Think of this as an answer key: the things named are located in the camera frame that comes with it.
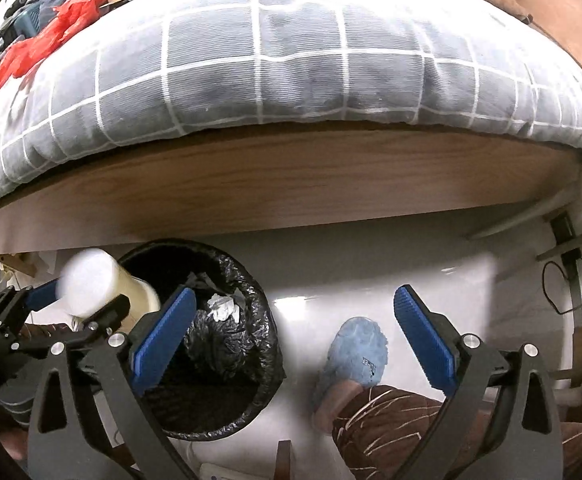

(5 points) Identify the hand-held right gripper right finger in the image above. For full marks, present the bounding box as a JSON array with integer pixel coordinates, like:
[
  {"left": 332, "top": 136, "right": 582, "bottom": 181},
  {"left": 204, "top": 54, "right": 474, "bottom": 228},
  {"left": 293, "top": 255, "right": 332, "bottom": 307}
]
[{"left": 393, "top": 284, "right": 565, "bottom": 480}]

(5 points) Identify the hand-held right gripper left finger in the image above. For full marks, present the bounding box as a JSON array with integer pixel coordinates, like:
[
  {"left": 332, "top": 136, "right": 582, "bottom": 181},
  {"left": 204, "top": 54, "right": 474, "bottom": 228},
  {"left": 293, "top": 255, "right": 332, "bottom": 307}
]
[{"left": 27, "top": 286, "right": 199, "bottom": 480}]

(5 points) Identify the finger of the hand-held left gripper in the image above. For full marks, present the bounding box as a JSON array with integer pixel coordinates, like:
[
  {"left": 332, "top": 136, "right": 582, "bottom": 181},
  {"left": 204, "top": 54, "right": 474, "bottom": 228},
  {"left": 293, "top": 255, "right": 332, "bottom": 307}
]
[
  {"left": 0, "top": 281, "right": 62, "bottom": 341},
  {"left": 0, "top": 295, "right": 132, "bottom": 357}
]

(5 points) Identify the white cream plastic bottle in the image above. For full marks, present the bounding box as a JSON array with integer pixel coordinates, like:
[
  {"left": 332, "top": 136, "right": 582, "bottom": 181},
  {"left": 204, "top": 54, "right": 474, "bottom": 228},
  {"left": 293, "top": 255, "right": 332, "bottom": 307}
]
[{"left": 55, "top": 248, "right": 163, "bottom": 335}]

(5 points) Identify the black-lined trash bin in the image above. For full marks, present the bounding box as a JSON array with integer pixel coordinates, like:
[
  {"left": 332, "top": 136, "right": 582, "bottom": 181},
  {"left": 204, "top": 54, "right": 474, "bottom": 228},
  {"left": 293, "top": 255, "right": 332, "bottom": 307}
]
[{"left": 116, "top": 239, "right": 287, "bottom": 442}]

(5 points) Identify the red plastic bag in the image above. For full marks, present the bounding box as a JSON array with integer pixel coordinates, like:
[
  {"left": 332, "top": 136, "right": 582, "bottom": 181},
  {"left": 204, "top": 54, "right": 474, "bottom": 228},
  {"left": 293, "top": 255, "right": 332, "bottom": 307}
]
[{"left": 0, "top": 0, "right": 144, "bottom": 92}]

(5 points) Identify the wooden support block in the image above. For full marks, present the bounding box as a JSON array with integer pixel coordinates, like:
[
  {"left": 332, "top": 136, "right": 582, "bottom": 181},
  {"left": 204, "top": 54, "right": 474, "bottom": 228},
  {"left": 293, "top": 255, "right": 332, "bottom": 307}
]
[{"left": 0, "top": 254, "right": 36, "bottom": 277}]

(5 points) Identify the crumpled white tissue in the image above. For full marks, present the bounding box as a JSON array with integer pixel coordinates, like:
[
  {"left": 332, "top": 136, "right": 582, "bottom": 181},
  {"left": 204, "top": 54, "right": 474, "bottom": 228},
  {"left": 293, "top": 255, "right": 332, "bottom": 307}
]
[{"left": 206, "top": 294, "right": 237, "bottom": 322}]

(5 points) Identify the blue fluffy slipper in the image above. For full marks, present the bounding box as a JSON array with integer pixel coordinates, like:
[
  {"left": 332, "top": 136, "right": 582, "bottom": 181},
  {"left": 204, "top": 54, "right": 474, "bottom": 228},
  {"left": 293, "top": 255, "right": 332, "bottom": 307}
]
[{"left": 316, "top": 316, "right": 389, "bottom": 401}]

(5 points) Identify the person's right leg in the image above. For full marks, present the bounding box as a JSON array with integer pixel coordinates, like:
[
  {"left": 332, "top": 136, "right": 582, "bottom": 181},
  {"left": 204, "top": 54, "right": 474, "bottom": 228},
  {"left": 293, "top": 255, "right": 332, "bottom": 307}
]
[{"left": 313, "top": 382, "right": 582, "bottom": 480}]

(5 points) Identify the wooden furniture leg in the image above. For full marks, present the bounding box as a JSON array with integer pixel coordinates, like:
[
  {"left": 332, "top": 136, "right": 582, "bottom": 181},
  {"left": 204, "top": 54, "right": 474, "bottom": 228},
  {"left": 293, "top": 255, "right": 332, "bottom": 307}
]
[{"left": 276, "top": 440, "right": 293, "bottom": 480}]

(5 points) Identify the black power adapter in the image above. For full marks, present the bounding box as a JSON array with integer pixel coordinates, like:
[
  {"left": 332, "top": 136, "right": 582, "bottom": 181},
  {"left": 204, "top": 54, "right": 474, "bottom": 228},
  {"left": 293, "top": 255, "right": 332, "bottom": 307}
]
[{"left": 551, "top": 212, "right": 577, "bottom": 241}]

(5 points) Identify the teal suitcase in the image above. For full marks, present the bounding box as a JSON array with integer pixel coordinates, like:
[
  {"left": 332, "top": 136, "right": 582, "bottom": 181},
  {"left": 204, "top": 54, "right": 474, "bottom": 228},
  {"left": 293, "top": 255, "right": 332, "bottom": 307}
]
[{"left": 3, "top": 7, "right": 39, "bottom": 41}]

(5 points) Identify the grey checked bed sheet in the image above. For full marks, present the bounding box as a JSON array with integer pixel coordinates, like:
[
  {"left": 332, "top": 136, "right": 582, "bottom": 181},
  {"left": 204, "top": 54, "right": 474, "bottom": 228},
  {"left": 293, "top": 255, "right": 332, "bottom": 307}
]
[{"left": 0, "top": 0, "right": 582, "bottom": 206}]

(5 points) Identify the black plug with cable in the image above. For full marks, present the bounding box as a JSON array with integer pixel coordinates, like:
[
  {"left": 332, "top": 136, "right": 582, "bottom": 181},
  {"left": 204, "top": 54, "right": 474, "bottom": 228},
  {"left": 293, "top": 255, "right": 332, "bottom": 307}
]
[{"left": 541, "top": 247, "right": 582, "bottom": 317}]

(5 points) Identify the wooden bed frame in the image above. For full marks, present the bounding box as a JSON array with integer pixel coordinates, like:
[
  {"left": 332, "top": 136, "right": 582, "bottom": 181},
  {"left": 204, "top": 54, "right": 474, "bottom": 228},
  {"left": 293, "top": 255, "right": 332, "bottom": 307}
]
[{"left": 0, "top": 122, "right": 582, "bottom": 256}]

